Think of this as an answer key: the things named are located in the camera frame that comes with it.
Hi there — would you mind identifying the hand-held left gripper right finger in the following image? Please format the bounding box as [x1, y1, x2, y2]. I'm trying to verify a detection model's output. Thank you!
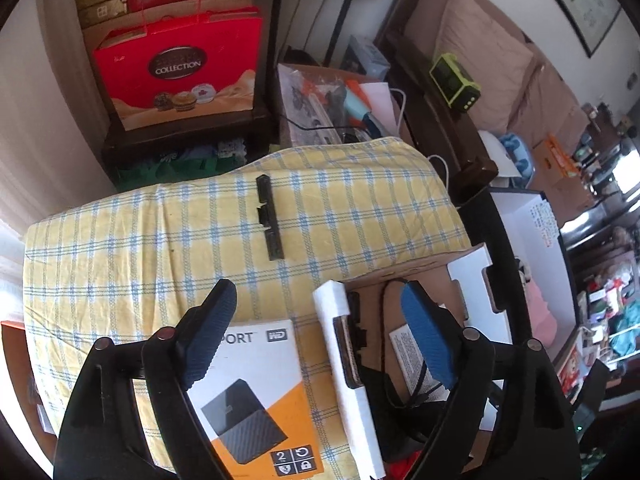
[400, 281, 583, 480]

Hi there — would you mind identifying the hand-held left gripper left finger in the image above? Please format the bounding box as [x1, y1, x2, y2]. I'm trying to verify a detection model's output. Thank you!
[54, 278, 237, 480]

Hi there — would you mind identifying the white paper packet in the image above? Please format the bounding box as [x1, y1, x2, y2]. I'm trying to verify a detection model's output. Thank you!
[389, 324, 437, 397]

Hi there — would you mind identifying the black plastic part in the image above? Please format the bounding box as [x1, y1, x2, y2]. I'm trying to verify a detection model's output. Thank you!
[347, 290, 371, 362]

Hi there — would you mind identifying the orange hard drive box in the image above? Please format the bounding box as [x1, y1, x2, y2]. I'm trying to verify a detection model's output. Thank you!
[187, 317, 327, 480]

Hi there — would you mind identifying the white cardboard tray box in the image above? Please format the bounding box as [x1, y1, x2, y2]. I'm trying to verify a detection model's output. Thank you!
[312, 242, 516, 480]

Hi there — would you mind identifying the black plastic bracket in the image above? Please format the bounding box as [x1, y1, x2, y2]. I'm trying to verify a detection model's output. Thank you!
[255, 175, 287, 261]

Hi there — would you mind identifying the yellow checked tablecloth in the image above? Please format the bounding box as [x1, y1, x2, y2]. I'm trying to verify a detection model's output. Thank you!
[22, 137, 473, 471]

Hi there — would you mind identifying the cluttered wooden cabinet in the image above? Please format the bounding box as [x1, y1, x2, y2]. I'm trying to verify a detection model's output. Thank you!
[560, 100, 640, 411]

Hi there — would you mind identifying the white storage box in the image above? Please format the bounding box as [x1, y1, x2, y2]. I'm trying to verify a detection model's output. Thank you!
[487, 187, 584, 353]

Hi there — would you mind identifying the dark wooden side table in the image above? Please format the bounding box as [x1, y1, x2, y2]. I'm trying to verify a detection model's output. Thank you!
[102, 105, 274, 192]

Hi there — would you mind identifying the light blue plastic item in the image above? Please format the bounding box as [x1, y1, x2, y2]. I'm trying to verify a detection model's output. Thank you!
[500, 132, 534, 177]

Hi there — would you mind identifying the orange cardboard box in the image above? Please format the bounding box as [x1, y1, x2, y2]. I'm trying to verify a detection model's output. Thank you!
[532, 132, 594, 182]

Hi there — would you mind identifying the open box of clutter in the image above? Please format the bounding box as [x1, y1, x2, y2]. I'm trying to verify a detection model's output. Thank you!
[277, 62, 402, 150]

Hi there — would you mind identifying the dark wooden sofa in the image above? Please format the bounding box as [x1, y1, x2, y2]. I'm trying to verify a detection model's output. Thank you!
[375, 0, 601, 201]

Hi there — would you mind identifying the white curtain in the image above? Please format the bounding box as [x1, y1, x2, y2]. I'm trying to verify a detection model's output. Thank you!
[0, 0, 117, 233]

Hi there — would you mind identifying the red collection gift bag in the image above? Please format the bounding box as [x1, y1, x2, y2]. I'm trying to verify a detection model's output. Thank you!
[92, 7, 264, 133]

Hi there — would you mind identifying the blue white box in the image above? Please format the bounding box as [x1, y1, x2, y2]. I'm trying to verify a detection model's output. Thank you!
[345, 35, 392, 79]

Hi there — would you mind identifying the large brown pink cushion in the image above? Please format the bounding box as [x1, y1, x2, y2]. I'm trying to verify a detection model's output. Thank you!
[435, 0, 537, 131]

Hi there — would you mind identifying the black speaker stand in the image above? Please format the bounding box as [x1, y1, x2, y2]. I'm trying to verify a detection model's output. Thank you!
[325, 0, 354, 66]
[270, 0, 287, 63]

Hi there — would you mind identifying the framed wall painting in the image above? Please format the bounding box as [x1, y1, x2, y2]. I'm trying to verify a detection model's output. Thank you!
[525, 0, 624, 58]

